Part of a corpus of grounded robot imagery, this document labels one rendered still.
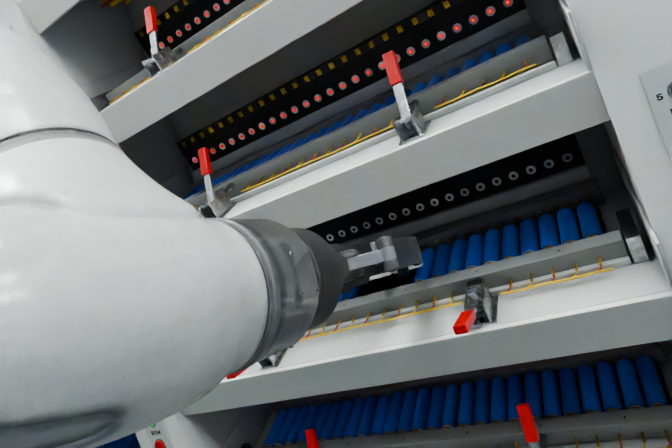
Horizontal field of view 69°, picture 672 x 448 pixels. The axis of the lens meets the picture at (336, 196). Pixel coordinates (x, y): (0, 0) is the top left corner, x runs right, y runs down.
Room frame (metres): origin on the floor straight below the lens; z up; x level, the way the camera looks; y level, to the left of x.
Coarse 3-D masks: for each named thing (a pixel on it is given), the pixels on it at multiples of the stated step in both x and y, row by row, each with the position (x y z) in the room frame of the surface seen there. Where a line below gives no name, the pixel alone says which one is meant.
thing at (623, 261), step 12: (612, 264) 0.45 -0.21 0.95; (624, 264) 0.44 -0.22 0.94; (540, 276) 0.48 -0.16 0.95; (552, 276) 0.47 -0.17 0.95; (564, 276) 0.47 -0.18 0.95; (492, 288) 0.50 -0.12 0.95; (504, 288) 0.49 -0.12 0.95; (516, 288) 0.49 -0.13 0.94; (444, 300) 0.52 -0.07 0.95; (456, 300) 0.52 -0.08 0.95; (396, 312) 0.55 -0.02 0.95; (408, 312) 0.54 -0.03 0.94; (336, 324) 0.59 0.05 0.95; (348, 324) 0.58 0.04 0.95; (360, 324) 0.57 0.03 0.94
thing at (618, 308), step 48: (528, 192) 0.58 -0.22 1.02; (624, 192) 0.54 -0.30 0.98; (624, 240) 0.47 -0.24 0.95; (576, 288) 0.45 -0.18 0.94; (624, 288) 0.42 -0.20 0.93; (336, 336) 0.58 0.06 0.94; (384, 336) 0.53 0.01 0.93; (432, 336) 0.49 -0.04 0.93; (480, 336) 0.46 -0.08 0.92; (528, 336) 0.45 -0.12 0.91; (576, 336) 0.43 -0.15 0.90; (624, 336) 0.42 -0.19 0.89; (240, 384) 0.61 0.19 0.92; (288, 384) 0.58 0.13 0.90; (336, 384) 0.56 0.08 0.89; (384, 384) 0.53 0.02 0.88
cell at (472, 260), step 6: (474, 234) 0.58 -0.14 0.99; (468, 240) 0.59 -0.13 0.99; (474, 240) 0.57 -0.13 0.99; (480, 240) 0.57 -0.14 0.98; (468, 246) 0.57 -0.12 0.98; (474, 246) 0.56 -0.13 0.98; (480, 246) 0.56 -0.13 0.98; (468, 252) 0.56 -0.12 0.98; (474, 252) 0.55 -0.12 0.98; (480, 252) 0.55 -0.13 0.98; (468, 258) 0.55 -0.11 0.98; (474, 258) 0.54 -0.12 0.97; (480, 258) 0.54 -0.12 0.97; (468, 264) 0.53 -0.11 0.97; (474, 264) 0.53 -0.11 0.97; (480, 264) 0.54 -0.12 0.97
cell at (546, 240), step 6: (540, 216) 0.55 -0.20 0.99; (546, 216) 0.54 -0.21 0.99; (552, 216) 0.54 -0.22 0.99; (540, 222) 0.54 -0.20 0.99; (546, 222) 0.53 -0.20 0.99; (552, 222) 0.53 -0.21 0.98; (540, 228) 0.53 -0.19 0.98; (546, 228) 0.52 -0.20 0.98; (552, 228) 0.52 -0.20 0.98; (540, 234) 0.52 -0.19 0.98; (546, 234) 0.51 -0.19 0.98; (552, 234) 0.51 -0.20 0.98; (540, 240) 0.51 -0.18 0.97; (546, 240) 0.50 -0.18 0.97; (552, 240) 0.50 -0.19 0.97; (558, 240) 0.51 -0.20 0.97; (540, 246) 0.51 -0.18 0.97; (546, 246) 0.50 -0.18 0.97
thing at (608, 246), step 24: (600, 240) 0.45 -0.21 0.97; (504, 264) 0.49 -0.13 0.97; (528, 264) 0.48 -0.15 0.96; (552, 264) 0.47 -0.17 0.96; (576, 264) 0.46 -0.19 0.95; (600, 264) 0.44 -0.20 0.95; (408, 288) 0.54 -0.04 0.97; (432, 288) 0.52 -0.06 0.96; (456, 288) 0.52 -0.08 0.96; (528, 288) 0.47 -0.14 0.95; (336, 312) 0.58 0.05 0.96; (360, 312) 0.57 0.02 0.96; (384, 312) 0.55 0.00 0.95; (312, 336) 0.59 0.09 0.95
